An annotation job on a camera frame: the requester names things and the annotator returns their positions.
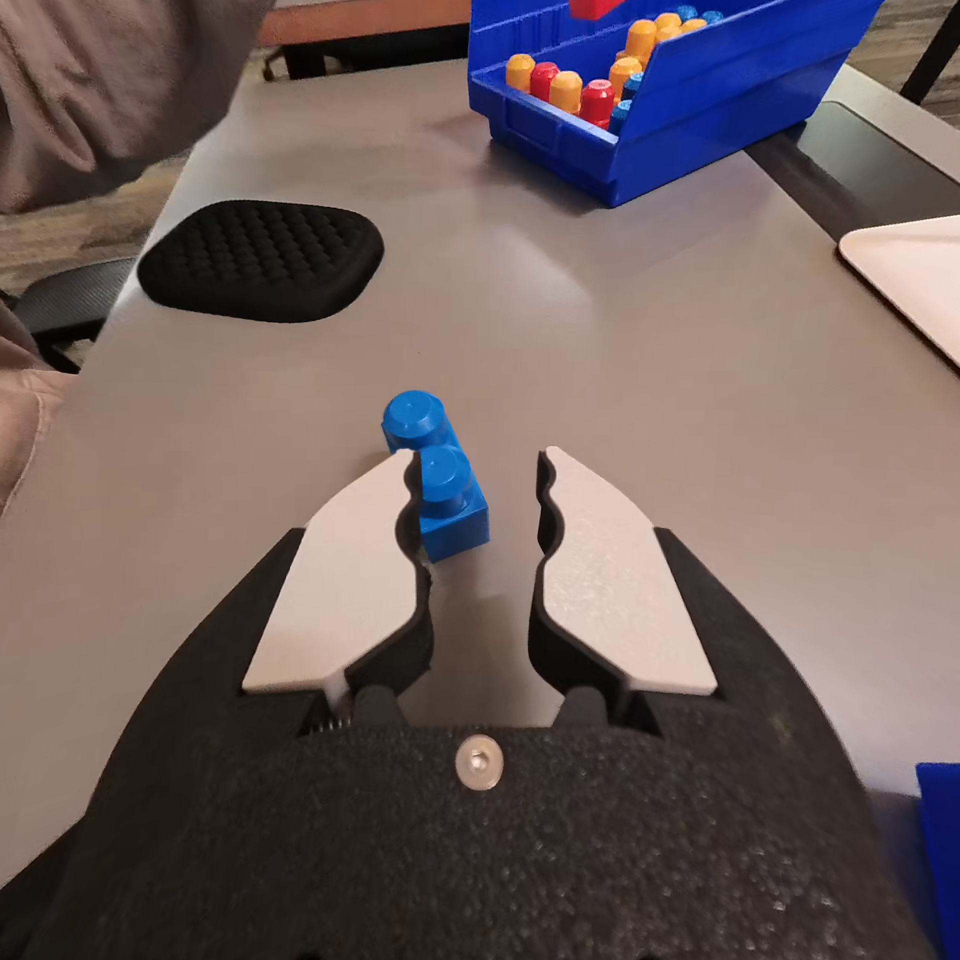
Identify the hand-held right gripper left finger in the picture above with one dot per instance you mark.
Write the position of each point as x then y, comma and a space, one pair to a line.
337, 600

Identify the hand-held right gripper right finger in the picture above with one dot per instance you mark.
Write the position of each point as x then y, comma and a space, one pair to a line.
622, 600

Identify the blue two-stud mega block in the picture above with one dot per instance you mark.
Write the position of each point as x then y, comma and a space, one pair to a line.
450, 525

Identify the blue plastic bin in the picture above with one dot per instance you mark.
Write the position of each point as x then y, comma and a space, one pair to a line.
675, 135
941, 862

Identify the pile of colourful mega blocks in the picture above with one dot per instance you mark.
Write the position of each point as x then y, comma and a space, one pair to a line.
566, 90

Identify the person's left forearm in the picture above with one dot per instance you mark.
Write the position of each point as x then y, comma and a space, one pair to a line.
97, 90

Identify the black wrist rest pad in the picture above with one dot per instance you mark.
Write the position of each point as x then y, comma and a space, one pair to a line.
262, 262

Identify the white sign stand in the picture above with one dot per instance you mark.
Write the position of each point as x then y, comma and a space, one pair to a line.
915, 277

